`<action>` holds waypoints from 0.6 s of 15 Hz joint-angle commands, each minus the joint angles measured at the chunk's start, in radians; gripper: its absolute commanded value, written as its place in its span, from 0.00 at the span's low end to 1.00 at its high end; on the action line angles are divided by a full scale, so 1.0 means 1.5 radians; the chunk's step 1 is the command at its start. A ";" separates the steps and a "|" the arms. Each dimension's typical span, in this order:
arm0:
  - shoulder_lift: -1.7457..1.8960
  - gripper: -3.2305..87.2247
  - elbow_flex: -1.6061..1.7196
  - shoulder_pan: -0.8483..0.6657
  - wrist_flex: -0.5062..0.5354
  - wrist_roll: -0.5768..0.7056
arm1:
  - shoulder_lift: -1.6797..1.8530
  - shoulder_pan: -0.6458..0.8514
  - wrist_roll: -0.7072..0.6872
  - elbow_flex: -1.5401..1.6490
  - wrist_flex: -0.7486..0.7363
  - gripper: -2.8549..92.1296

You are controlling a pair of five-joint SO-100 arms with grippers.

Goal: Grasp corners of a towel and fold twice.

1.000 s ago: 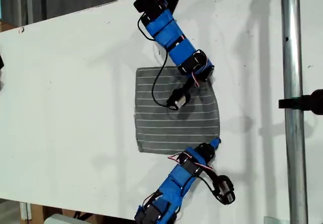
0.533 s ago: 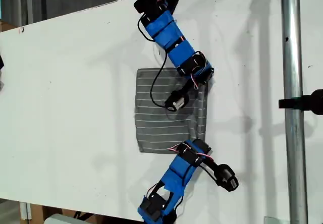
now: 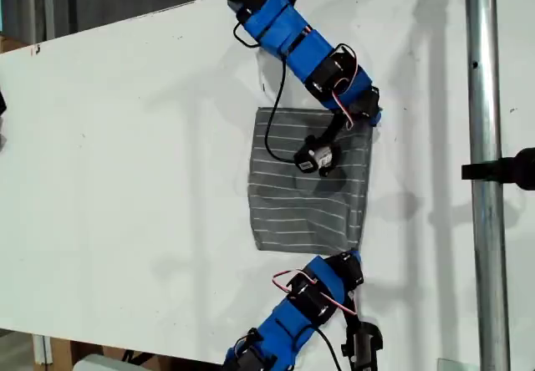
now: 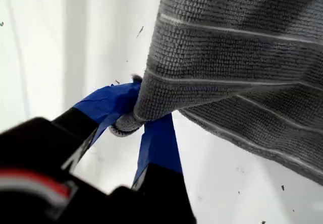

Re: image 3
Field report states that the grey white-striped towel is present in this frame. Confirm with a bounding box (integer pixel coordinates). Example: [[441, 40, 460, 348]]
[[247, 106, 375, 253]]

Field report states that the black clamp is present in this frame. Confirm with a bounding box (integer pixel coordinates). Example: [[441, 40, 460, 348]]
[[461, 147, 535, 191]]

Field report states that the white table leg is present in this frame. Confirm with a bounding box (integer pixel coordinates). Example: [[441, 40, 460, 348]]
[[32, 333, 54, 366]]

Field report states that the camera black stalk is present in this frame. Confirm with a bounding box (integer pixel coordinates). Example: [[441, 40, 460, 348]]
[[344, 290, 364, 327], [320, 110, 349, 143]]

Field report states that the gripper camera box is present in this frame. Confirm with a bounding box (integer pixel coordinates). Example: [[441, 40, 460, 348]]
[[340, 320, 385, 371], [293, 134, 341, 178]]

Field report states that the camera black cable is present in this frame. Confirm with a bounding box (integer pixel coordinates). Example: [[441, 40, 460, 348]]
[[232, 20, 303, 165], [312, 326, 344, 371]]

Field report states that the steel post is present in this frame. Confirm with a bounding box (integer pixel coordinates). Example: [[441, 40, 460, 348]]
[[464, 0, 512, 371]]

